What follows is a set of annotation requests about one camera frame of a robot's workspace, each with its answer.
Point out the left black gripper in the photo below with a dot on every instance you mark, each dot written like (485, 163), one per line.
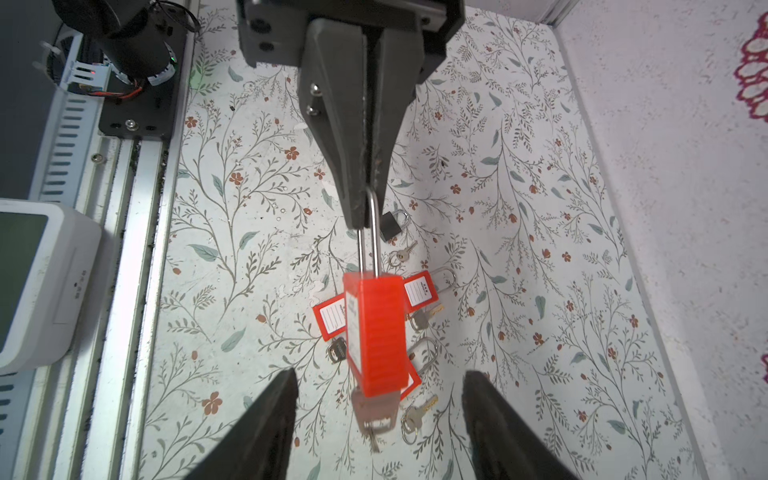
(332, 80)

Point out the brass silver key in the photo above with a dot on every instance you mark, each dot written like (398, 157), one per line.
(420, 319)

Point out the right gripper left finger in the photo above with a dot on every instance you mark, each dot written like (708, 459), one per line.
(258, 446)

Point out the loose brass key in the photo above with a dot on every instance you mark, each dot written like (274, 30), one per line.
(413, 418)

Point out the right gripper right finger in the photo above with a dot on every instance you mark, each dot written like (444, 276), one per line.
(503, 445)

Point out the white tablet device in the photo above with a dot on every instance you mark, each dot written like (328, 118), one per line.
(47, 255)

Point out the red padlock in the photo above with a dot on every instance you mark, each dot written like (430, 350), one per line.
(331, 317)
(424, 288)
(421, 356)
(375, 320)

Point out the small black padlock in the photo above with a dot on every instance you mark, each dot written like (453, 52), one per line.
(393, 223)

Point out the silver key with ring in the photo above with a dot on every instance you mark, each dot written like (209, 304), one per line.
(400, 257)

